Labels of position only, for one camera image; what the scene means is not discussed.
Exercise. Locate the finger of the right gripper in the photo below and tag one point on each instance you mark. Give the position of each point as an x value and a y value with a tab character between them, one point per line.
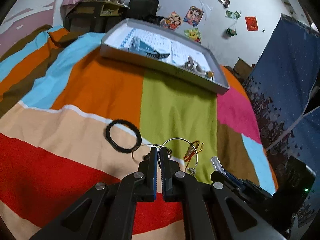
236	182
216	176

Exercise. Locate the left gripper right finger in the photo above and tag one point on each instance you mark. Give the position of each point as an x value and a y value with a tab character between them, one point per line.
212	211

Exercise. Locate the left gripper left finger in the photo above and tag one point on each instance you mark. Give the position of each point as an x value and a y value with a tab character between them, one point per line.
106	211

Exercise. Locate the large silver bangle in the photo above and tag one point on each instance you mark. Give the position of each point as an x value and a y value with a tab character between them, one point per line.
190	154

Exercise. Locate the colourful striped bed blanket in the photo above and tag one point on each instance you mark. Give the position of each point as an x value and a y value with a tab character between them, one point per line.
57	97

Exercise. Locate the blue fabric wardrobe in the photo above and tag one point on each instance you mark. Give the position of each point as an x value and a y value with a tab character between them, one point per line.
280	91

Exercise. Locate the grey cardboard tray box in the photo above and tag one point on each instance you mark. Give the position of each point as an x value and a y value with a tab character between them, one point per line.
115	45

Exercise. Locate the red square paper decoration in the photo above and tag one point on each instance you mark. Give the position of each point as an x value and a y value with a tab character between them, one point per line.
251	23

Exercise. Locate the cartoon family poster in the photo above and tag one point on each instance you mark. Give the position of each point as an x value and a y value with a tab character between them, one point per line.
172	22

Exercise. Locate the green photo cards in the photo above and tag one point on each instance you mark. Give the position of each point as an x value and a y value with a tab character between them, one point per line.
233	15

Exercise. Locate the anime boy poster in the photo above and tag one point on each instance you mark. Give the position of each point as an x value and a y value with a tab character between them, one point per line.
193	16

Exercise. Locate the black white photo cards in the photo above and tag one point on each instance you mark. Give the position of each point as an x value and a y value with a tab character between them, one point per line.
225	3

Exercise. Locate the black office chair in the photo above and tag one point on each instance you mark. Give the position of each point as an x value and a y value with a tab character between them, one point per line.
144	10

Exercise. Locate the dark wooden desk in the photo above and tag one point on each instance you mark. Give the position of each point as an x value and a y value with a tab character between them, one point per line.
94	16

